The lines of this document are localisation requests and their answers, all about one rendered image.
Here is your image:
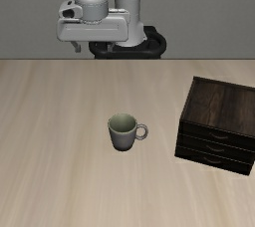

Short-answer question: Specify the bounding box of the green mug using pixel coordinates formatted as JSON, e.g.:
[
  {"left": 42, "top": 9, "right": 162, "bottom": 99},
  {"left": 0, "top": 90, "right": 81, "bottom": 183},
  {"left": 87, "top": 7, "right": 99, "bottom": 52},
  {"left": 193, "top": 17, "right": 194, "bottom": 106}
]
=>
[{"left": 107, "top": 113, "right": 149, "bottom": 152}]

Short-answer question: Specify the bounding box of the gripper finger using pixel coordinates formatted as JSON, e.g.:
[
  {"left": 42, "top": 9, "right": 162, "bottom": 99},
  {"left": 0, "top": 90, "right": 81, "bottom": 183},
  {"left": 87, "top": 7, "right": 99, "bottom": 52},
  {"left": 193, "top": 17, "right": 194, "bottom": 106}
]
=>
[
  {"left": 70, "top": 40, "right": 82, "bottom": 54},
  {"left": 106, "top": 41, "right": 116, "bottom": 53}
]

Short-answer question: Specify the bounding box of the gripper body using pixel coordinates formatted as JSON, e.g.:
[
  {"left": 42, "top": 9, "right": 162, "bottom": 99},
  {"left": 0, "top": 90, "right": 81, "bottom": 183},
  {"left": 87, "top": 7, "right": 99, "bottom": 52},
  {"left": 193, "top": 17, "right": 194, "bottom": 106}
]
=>
[{"left": 56, "top": 8, "right": 131, "bottom": 44}]

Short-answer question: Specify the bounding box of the dark wooden cabinet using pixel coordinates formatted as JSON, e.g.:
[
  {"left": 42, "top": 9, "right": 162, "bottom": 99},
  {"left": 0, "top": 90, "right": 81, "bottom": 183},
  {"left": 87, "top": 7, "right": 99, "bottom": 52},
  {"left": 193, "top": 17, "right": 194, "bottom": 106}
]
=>
[{"left": 173, "top": 76, "right": 255, "bottom": 176}]

